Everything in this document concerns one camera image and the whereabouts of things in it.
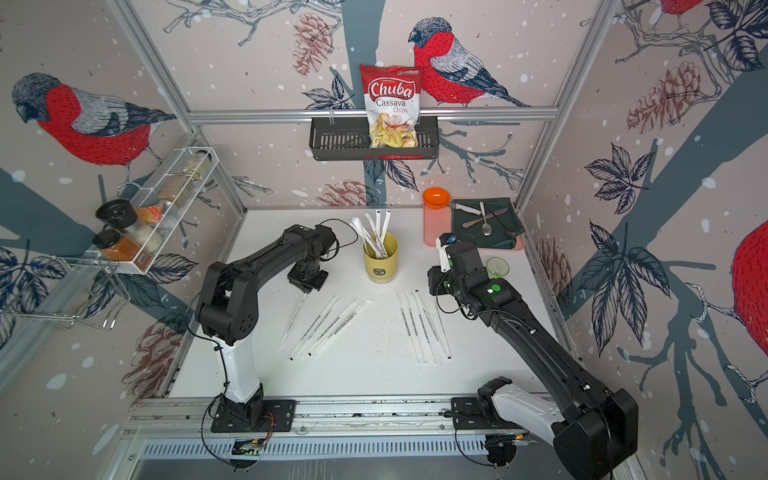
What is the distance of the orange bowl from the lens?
1.20 meters

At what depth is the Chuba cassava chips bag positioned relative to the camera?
0.83 m

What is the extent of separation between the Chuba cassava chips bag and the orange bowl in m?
0.34
